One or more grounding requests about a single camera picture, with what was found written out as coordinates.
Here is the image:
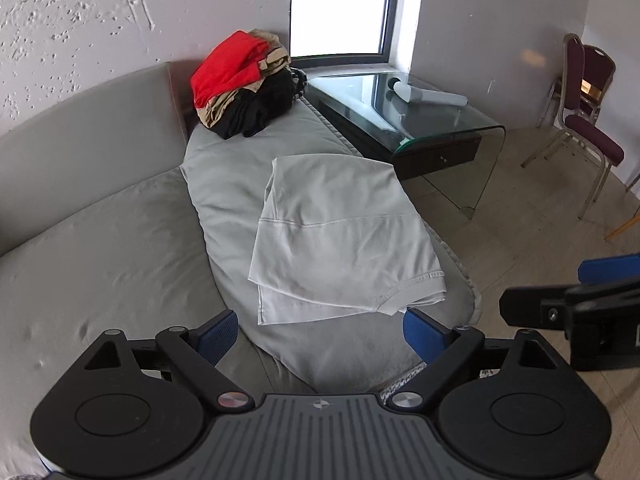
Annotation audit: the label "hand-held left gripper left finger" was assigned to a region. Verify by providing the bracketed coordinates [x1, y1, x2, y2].
[82, 309, 256, 414]

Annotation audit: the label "grey knitted cloth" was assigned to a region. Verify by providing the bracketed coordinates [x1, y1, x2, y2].
[377, 362, 429, 406]

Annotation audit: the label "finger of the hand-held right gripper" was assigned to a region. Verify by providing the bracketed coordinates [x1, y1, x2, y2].
[578, 254, 640, 286]
[499, 283, 640, 332]

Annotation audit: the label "pile of red tan black clothes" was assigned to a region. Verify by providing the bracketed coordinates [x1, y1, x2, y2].
[198, 29, 293, 129]

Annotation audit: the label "black striped cloth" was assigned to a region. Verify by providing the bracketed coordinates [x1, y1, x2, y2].
[289, 67, 308, 102]

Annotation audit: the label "grey sofa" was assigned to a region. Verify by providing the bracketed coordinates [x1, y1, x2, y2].
[0, 60, 483, 480]

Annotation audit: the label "black drawer unit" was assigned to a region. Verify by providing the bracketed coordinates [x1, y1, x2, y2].
[320, 94, 484, 182]

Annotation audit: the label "wooden chair leg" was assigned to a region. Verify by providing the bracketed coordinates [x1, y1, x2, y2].
[604, 207, 640, 242]

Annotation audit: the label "maroon metal chair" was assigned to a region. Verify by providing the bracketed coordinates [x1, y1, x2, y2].
[521, 33, 626, 220]
[537, 44, 617, 129]

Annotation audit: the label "grey seat cushion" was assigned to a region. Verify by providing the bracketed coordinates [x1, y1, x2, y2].
[179, 94, 484, 394]

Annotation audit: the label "glass coffee table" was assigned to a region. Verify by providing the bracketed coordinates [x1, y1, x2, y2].
[303, 71, 507, 220]

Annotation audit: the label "white handheld device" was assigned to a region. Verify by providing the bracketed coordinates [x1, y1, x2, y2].
[385, 76, 470, 109]

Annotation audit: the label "red garment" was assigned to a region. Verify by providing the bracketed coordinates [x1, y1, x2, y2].
[190, 30, 271, 109]

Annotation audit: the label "black garment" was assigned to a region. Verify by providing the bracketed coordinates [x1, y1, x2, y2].
[214, 66, 297, 140]

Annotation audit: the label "window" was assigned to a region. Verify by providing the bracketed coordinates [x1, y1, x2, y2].
[288, 0, 404, 59]

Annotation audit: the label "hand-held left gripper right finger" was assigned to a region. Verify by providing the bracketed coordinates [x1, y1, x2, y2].
[387, 308, 567, 411]

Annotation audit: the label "white printed t-shirt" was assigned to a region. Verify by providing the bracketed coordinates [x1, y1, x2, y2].
[248, 154, 447, 327]

